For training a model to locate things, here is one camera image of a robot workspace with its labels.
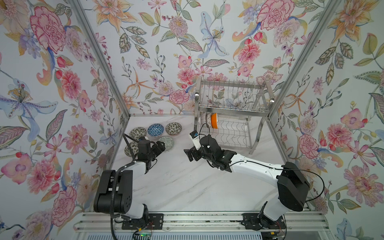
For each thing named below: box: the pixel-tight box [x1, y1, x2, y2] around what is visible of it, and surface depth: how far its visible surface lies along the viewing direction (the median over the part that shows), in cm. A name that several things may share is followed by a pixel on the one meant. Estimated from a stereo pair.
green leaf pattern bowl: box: [129, 127, 147, 141], surface depth 109 cm
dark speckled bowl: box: [165, 122, 183, 137], surface depth 112 cm
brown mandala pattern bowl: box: [205, 112, 212, 128], surface depth 106 cm
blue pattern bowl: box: [147, 123, 165, 137], surface depth 112 cm
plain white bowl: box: [211, 112, 218, 129], surface depth 105 cm
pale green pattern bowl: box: [158, 136, 175, 151], surface depth 103 cm
